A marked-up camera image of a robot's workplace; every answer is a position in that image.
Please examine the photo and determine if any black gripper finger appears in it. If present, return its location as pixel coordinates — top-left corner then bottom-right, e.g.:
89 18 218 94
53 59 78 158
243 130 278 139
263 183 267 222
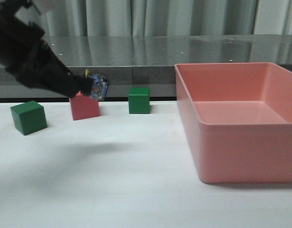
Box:
31 39 76 78
16 65 82 97

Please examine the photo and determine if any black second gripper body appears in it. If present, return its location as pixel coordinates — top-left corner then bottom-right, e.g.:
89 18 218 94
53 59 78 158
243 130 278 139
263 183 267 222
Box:
0 0 45 82

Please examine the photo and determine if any yellow push button switch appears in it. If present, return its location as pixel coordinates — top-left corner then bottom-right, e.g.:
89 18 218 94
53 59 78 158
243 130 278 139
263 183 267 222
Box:
80 69 109 101

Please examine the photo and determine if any pink cube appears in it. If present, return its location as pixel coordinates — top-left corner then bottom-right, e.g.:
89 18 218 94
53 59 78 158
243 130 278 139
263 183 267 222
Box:
69 92 100 121

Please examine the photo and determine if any left green cube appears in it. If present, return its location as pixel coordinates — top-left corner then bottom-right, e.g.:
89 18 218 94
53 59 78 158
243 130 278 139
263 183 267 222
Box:
10 101 48 135

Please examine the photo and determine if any green cube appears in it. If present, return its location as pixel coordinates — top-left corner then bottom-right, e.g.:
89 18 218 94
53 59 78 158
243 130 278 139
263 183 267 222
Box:
10 101 48 135
128 87 150 114

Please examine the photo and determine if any grey curtain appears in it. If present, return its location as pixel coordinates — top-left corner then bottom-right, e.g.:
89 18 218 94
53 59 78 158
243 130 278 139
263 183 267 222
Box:
40 0 292 37

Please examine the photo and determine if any dark glossy counter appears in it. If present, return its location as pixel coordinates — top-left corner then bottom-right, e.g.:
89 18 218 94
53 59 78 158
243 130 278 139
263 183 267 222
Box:
0 34 292 100

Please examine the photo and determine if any right green cube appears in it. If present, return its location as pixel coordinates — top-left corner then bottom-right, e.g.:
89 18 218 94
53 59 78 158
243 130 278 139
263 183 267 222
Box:
128 87 150 114

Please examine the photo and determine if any pink plastic bin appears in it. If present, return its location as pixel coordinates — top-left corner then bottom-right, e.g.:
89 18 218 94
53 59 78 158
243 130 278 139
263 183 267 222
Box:
175 63 292 183

